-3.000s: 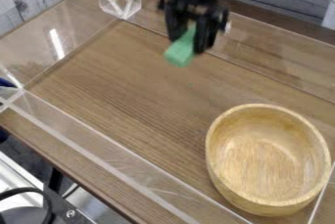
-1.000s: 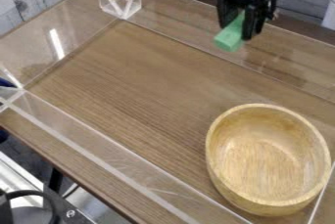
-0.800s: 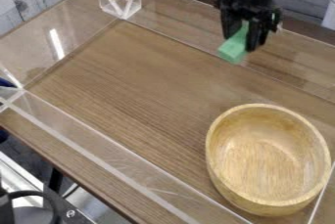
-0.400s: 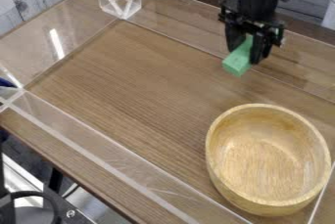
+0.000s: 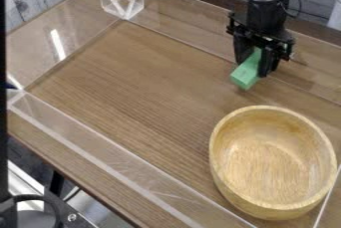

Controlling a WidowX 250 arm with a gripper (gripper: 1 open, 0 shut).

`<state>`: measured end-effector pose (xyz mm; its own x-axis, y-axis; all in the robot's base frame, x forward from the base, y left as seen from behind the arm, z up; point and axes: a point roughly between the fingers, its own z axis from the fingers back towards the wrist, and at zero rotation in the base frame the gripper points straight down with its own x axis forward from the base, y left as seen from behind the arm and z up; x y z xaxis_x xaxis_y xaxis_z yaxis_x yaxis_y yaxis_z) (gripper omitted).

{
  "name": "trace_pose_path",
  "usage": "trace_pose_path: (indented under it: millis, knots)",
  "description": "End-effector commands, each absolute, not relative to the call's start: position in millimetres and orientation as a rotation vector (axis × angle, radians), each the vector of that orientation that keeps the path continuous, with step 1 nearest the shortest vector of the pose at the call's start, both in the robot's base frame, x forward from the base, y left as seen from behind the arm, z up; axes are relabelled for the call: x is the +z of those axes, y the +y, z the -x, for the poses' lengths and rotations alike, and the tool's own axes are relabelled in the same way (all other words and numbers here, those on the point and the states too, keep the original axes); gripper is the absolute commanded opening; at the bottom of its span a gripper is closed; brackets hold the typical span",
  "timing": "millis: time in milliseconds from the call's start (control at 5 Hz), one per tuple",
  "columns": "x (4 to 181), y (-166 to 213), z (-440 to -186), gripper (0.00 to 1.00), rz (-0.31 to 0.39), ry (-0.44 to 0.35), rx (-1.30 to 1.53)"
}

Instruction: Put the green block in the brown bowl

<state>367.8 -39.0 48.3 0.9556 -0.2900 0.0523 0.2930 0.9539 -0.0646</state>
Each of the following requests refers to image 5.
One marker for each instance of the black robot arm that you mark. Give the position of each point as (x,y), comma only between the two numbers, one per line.
(258,29)

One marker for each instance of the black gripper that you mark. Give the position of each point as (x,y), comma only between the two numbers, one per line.
(247,39)

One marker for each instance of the light wooden bowl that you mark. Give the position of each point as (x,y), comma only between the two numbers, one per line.
(272,162)

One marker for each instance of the green rectangular block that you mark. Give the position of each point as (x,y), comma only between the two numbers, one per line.
(245,74)

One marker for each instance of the black metal stand base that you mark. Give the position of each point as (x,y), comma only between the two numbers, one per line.
(68,217)

